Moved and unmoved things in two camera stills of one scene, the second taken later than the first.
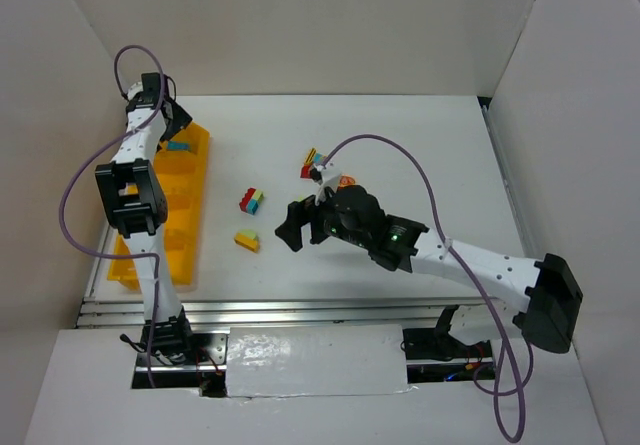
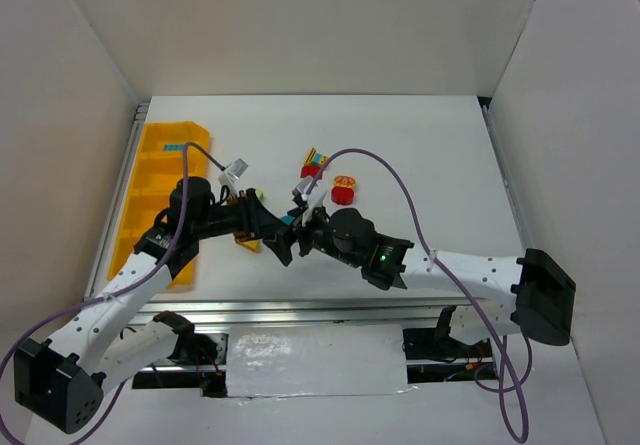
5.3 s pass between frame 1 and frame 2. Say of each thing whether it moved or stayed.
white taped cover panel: stayed
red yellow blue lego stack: stayed
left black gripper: moved
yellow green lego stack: stayed
